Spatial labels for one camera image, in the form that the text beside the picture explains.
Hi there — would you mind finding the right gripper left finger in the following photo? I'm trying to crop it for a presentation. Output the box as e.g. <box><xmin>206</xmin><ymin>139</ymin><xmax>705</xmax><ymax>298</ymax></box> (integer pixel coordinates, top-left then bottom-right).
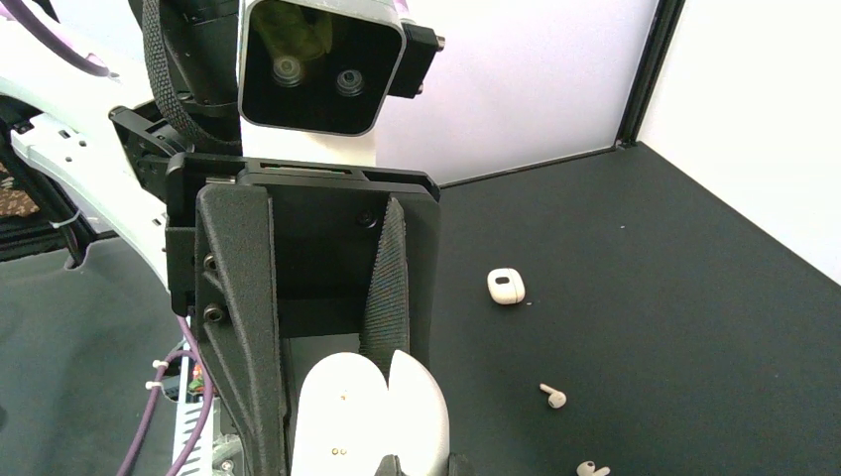
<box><xmin>374</xmin><ymin>454</ymin><xmax>405</xmax><ymax>476</ymax></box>

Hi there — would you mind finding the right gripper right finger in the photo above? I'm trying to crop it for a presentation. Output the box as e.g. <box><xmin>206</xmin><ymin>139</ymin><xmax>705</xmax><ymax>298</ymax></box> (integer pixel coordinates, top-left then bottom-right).
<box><xmin>447</xmin><ymin>453</ymin><xmax>475</xmax><ymax>476</ymax></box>

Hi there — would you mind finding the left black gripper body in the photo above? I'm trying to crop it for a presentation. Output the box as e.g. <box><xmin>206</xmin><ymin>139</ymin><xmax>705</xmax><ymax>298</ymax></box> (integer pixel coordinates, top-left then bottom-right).
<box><xmin>109</xmin><ymin>104</ymin><xmax>440</xmax><ymax>363</ymax></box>

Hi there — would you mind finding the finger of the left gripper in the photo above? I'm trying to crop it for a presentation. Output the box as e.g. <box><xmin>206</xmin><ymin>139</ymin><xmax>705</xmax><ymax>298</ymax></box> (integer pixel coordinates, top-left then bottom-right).
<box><xmin>359</xmin><ymin>197</ymin><xmax>410</xmax><ymax>377</ymax></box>
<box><xmin>195</xmin><ymin>183</ymin><xmax>289</xmax><ymax>475</ymax></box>

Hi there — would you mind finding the oval white charging case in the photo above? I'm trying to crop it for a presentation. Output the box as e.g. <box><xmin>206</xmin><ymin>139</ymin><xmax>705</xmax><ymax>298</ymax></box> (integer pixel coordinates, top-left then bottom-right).
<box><xmin>291</xmin><ymin>351</ymin><xmax>451</xmax><ymax>475</ymax></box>

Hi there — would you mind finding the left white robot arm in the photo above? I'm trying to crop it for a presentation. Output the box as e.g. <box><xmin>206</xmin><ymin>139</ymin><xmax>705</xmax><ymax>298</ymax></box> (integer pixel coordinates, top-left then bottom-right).
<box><xmin>1</xmin><ymin>1</ymin><xmax>451</xmax><ymax>475</ymax></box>

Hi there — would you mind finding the square white earbud case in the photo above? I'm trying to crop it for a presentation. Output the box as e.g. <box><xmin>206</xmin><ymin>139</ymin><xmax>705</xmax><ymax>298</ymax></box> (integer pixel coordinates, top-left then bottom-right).
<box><xmin>486</xmin><ymin>268</ymin><xmax>526</xmax><ymax>305</ymax></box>

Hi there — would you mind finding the white stem earbud left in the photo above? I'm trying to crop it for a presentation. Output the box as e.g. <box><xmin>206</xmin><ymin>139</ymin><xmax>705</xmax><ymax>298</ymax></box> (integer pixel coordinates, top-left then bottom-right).
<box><xmin>539</xmin><ymin>383</ymin><xmax>567</xmax><ymax>410</ymax></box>

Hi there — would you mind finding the white stem earbud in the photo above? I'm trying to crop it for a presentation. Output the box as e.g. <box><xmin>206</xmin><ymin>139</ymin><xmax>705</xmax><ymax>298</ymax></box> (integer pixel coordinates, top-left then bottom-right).
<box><xmin>539</xmin><ymin>383</ymin><xmax>567</xmax><ymax>410</ymax></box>
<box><xmin>575</xmin><ymin>460</ymin><xmax>611</xmax><ymax>476</ymax></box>

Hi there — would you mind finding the white stem earbud right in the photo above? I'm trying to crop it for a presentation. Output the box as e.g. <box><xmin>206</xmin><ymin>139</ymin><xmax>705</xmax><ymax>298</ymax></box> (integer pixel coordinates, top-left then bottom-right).
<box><xmin>575</xmin><ymin>460</ymin><xmax>611</xmax><ymax>476</ymax></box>

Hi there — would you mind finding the white slotted cable duct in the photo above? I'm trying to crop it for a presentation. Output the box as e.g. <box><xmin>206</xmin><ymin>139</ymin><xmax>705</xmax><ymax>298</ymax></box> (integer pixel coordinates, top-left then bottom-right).
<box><xmin>172</xmin><ymin>359</ymin><xmax>216</xmax><ymax>476</ymax></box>

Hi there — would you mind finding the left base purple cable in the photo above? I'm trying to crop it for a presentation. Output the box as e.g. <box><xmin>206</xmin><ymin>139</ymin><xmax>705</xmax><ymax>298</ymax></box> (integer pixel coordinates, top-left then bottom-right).
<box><xmin>115</xmin><ymin>314</ymin><xmax>218</xmax><ymax>476</ymax></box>

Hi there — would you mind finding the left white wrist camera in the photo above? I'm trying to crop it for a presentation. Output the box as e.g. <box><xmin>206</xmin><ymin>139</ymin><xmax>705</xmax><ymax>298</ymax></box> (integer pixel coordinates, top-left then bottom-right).
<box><xmin>236</xmin><ymin>0</ymin><xmax>446</xmax><ymax>166</ymax></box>

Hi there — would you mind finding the left black frame post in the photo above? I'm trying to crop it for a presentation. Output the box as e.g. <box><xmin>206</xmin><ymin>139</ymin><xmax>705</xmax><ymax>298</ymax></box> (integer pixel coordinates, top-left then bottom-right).
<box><xmin>614</xmin><ymin>0</ymin><xmax>685</xmax><ymax>148</ymax></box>

